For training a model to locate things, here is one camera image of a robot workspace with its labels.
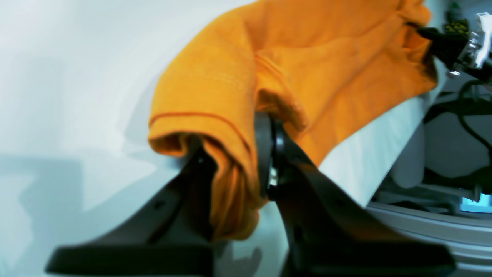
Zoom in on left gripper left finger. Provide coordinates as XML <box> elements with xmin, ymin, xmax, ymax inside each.
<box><xmin>45</xmin><ymin>149</ymin><xmax>216</xmax><ymax>277</ymax></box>

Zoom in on orange T-shirt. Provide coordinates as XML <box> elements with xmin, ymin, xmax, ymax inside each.
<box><xmin>148</xmin><ymin>0</ymin><xmax>437</xmax><ymax>240</ymax></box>

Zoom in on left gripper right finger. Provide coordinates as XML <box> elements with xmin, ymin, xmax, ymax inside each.
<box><xmin>254</xmin><ymin>112</ymin><xmax>456</xmax><ymax>277</ymax></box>

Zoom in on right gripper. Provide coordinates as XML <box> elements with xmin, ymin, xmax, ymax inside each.
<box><xmin>417</xmin><ymin>27</ymin><xmax>492</xmax><ymax>81</ymax></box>

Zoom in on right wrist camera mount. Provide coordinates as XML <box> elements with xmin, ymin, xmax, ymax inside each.
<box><xmin>447</xmin><ymin>12</ymin><xmax>492</xmax><ymax>83</ymax></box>

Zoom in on black mug yellow dots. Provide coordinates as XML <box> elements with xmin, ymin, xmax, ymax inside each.
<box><xmin>443</xmin><ymin>18</ymin><xmax>469</xmax><ymax>35</ymax></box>

